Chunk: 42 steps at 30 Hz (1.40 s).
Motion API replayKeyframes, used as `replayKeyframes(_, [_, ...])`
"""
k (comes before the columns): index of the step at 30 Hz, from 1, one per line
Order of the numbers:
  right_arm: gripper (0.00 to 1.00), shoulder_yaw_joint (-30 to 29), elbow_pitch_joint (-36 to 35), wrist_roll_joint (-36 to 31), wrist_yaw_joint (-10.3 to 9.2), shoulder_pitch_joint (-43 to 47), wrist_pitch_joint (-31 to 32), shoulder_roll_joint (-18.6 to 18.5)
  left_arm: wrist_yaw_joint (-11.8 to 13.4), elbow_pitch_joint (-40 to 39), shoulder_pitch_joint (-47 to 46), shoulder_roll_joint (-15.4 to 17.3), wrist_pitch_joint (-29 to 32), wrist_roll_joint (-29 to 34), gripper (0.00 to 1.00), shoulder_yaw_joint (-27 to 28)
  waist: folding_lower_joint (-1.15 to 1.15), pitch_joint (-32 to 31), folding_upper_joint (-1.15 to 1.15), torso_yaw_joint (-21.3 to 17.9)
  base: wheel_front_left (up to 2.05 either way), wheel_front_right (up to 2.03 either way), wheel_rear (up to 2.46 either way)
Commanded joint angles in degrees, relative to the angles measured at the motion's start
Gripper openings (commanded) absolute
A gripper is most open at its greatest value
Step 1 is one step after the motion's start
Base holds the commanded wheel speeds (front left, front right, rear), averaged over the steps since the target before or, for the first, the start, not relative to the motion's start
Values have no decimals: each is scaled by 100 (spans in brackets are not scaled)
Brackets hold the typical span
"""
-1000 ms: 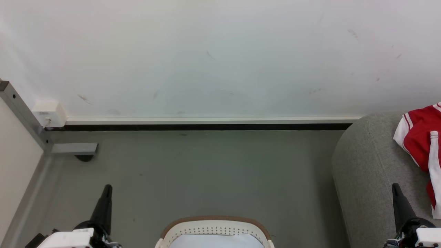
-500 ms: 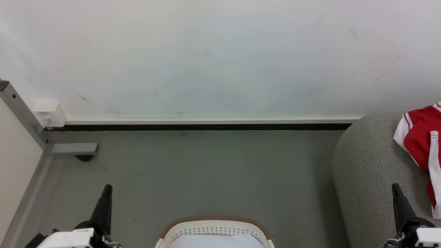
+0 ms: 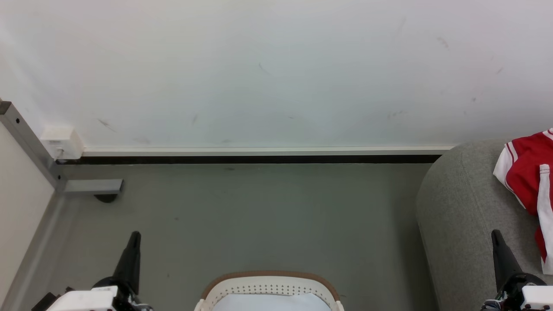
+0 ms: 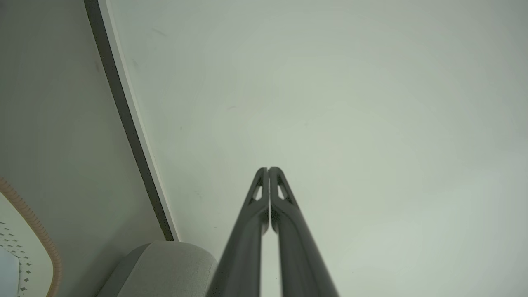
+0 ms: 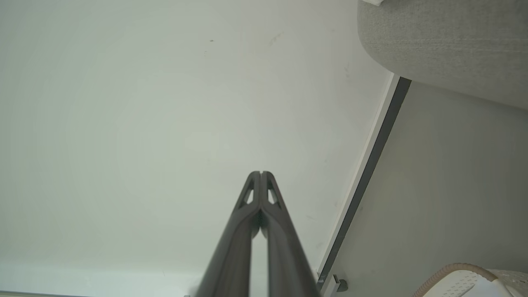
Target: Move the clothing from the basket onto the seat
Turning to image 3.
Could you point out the grey metal frame post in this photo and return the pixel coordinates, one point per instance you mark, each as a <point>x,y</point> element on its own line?
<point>30,149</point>

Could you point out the black caster wheel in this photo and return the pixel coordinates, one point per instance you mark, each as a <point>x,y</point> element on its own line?
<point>106,198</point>

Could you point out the red white-striped garment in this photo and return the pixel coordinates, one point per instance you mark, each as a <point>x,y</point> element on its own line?
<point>529,172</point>

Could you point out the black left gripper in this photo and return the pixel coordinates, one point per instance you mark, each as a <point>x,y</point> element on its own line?
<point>125,298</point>

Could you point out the pale white cloth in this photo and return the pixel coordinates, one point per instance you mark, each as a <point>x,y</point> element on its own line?
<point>272,302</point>

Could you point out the grey fabric sofa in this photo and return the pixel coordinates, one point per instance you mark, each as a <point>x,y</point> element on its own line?
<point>466,224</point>

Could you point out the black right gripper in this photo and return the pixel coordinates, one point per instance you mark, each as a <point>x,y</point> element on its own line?
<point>512,289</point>

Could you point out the black and white baseboard strip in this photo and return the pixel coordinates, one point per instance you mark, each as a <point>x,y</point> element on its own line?
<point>259,155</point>

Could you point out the white wall socket box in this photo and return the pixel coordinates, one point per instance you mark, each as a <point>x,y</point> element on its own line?
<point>62,141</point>

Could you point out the white brown-rimmed laundry basket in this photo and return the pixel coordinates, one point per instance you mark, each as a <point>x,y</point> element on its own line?
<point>268,283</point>

